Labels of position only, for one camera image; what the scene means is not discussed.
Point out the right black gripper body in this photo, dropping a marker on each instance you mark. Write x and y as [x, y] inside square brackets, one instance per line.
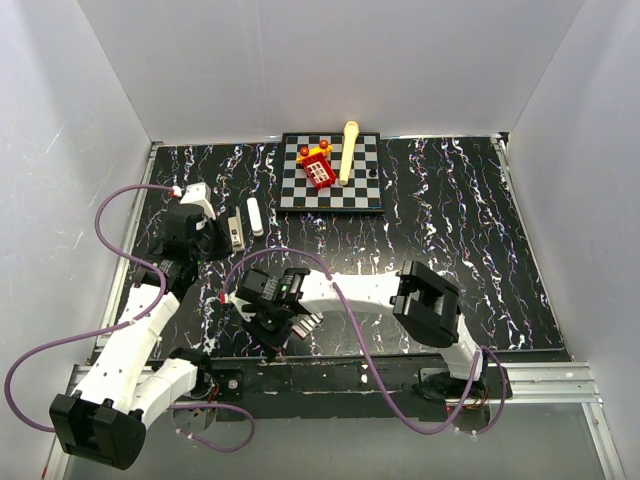
[273, 330]

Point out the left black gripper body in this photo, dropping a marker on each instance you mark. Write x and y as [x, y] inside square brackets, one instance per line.
[214, 245]

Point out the grey metal stapler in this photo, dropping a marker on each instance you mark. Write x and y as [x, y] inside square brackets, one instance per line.
[236, 231]

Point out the white plastic stapler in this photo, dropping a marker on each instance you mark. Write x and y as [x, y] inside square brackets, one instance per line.
[255, 217]

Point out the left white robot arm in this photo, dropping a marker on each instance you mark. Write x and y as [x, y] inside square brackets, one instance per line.
[106, 417]

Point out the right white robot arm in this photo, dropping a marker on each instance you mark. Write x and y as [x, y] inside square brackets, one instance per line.
[424, 303]

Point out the red toy brick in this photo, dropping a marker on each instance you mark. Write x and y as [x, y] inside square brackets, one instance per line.
[319, 171]

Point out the yellow toy piece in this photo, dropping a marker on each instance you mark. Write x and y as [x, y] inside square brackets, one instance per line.
[324, 148]

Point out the cream toy microphone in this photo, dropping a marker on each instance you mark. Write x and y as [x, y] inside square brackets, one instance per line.
[350, 133]

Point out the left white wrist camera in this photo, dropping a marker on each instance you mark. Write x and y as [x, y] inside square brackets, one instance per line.
[195, 194]

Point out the black base frame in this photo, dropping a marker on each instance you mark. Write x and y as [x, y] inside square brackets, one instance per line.
[330, 386]

